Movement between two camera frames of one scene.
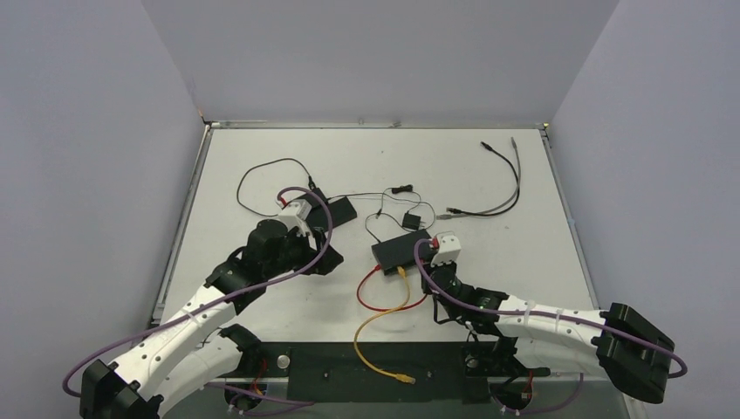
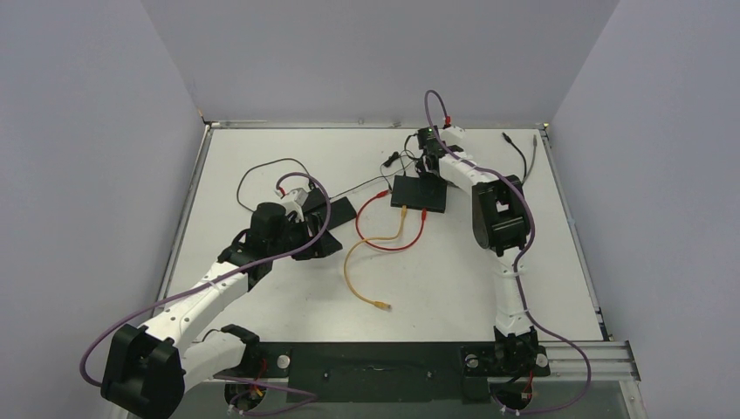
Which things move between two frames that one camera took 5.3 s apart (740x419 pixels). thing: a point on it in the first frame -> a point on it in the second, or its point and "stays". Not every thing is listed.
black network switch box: x=399 y=251 -> x=425 y=191
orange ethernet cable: x=400 y=377 -> x=377 y=303
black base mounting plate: x=329 y=373 stays
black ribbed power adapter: x=341 y=211 stays
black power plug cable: x=394 y=195 -> x=414 y=160
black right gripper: x=438 y=272 -> x=424 y=168
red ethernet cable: x=374 y=269 -> x=380 y=195
